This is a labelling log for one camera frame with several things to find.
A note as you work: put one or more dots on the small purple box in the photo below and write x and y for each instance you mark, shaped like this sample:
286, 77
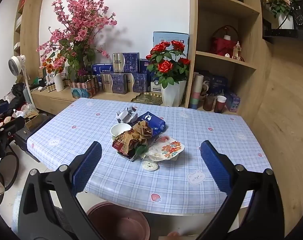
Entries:
234, 102

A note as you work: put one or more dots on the white paper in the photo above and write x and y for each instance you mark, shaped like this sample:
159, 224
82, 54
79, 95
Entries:
127, 115

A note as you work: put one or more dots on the gold green leaf tray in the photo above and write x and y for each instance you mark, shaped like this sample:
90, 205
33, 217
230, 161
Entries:
146, 98

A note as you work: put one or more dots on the orange artificial flowers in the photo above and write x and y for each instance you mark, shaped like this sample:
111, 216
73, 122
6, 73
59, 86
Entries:
52, 65

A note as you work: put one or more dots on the pink scalloped tin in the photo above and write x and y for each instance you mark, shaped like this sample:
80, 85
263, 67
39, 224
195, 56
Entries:
89, 85

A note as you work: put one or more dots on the black metal rack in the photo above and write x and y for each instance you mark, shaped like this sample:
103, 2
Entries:
291, 33

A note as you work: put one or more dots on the flower print plastic wrapper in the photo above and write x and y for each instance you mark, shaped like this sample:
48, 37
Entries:
171, 148

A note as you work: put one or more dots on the peach rose plant white pot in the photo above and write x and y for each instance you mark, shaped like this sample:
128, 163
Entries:
281, 5

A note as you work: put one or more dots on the dark blue print box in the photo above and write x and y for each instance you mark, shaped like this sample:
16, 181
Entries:
217, 82

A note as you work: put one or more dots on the small round white lid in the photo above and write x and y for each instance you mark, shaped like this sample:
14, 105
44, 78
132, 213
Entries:
149, 166

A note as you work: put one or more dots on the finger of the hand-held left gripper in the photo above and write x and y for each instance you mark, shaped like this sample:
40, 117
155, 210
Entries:
11, 125

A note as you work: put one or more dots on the dark blue red label box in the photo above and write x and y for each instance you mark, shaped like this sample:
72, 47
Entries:
144, 66

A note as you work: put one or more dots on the brown glass cup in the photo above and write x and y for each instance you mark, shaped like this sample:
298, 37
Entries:
208, 103

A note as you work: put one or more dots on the white blue box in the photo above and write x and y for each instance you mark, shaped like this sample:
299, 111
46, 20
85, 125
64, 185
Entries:
155, 85

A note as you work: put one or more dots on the white ribbed vase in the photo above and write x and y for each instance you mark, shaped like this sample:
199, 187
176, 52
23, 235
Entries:
59, 82

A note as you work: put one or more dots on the white green box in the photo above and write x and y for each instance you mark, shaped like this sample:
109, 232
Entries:
50, 76
64, 75

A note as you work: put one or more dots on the red rose plant white pot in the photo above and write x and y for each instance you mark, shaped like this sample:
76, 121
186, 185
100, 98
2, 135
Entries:
174, 95

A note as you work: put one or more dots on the large light blue box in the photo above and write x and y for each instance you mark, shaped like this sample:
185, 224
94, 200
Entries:
164, 38

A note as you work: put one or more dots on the brown paper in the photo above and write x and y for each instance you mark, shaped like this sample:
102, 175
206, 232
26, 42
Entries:
141, 131

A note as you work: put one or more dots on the blue carton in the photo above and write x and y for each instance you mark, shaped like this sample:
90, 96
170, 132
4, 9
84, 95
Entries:
154, 123

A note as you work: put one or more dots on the pile of mixed clothes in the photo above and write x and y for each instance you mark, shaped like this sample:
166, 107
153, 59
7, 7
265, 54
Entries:
11, 102

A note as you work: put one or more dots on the brown trash bin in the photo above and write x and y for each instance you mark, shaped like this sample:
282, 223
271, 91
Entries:
116, 222

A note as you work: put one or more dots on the gold blue gift box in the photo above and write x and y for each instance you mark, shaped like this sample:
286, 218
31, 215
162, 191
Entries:
139, 83
116, 83
127, 62

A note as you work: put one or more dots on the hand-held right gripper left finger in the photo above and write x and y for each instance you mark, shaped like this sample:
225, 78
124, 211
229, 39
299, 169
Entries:
87, 167

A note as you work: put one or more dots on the dark blue storage case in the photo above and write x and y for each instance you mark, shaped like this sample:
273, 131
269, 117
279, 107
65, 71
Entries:
39, 127

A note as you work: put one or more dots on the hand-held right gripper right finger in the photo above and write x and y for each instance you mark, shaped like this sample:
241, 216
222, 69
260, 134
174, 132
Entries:
215, 166

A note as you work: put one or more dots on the wooden shelf unit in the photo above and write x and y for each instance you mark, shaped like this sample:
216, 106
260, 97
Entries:
216, 20

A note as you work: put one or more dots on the red basket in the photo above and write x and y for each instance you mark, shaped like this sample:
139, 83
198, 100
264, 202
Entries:
221, 46

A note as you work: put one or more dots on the pink blossom artificial plant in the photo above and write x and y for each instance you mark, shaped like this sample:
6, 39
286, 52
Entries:
76, 25

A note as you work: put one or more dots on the red paper cup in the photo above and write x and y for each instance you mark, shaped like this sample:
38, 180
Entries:
220, 105

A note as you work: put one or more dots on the row of small brown bottles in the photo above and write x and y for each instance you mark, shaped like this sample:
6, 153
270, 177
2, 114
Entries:
50, 87

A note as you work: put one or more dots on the white paper cup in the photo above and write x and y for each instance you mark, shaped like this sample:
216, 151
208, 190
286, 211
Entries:
119, 130

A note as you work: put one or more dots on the blue flat box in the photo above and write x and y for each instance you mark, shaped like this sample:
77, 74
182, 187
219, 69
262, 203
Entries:
102, 68

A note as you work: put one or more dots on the stack of pastel cups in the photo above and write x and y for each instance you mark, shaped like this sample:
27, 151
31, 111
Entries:
196, 92

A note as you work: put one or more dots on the clear glass bottle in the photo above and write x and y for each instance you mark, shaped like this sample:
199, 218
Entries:
237, 52

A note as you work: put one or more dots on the white desk fan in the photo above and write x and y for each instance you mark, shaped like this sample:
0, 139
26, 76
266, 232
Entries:
15, 63

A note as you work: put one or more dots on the red brown snack packet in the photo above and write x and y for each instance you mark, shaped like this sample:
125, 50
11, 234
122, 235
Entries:
121, 146

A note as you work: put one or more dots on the blue plaid tablecloth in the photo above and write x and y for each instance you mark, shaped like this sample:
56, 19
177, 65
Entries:
91, 120

